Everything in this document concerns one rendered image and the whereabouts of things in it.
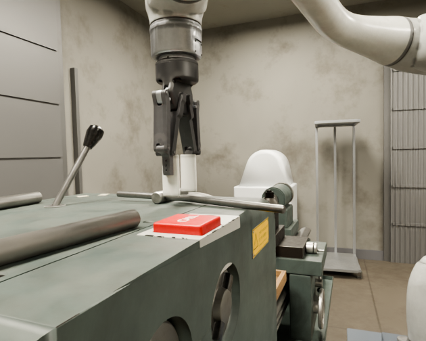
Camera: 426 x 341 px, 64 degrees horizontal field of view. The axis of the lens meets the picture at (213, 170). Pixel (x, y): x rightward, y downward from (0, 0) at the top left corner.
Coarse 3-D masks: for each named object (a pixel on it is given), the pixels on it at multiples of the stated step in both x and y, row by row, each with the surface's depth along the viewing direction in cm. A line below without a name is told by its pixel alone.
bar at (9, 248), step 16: (64, 224) 33; (80, 224) 34; (96, 224) 35; (112, 224) 37; (128, 224) 39; (0, 240) 27; (16, 240) 28; (32, 240) 29; (48, 240) 30; (64, 240) 31; (80, 240) 33; (0, 256) 26; (16, 256) 28; (32, 256) 29
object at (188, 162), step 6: (186, 156) 63; (192, 156) 62; (186, 162) 63; (192, 162) 62; (186, 168) 63; (192, 168) 62; (186, 174) 63; (192, 174) 63; (186, 180) 63; (192, 180) 63; (186, 186) 63; (192, 186) 63
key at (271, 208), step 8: (120, 192) 65; (128, 192) 64; (136, 192) 64; (144, 192) 63; (176, 200) 61; (184, 200) 60; (192, 200) 58; (200, 200) 57; (208, 200) 56; (216, 200) 55; (224, 200) 54; (232, 200) 54; (240, 200) 53; (248, 208) 52; (256, 208) 51; (264, 208) 50; (272, 208) 49; (280, 208) 48
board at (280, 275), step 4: (276, 272) 125; (280, 272) 124; (284, 272) 123; (276, 276) 125; (280, 276) 119; (284, 276) 121; (276, 280) 121; (280, 280) 116; (284, 280) 121; (276, 284) 112; (280, 284) 114; (284, 284) 121; (280, 288) 114; (280, 292) 114
